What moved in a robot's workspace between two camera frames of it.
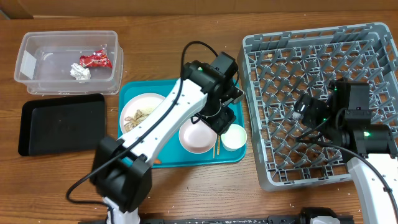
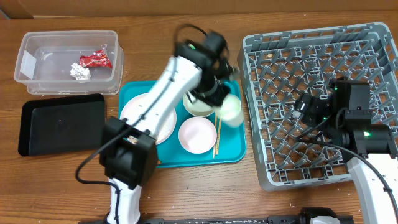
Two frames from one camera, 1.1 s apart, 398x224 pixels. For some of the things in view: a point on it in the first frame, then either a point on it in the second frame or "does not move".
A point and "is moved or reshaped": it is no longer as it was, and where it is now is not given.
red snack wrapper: x=98 y=59 does not move
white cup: x=234 y=138 is moved or reshaped
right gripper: x=315 y=108 does not move
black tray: x=62 y=125 does not move
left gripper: x=221 y=122 to x=216 y=101
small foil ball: x=79 y=72 does not move
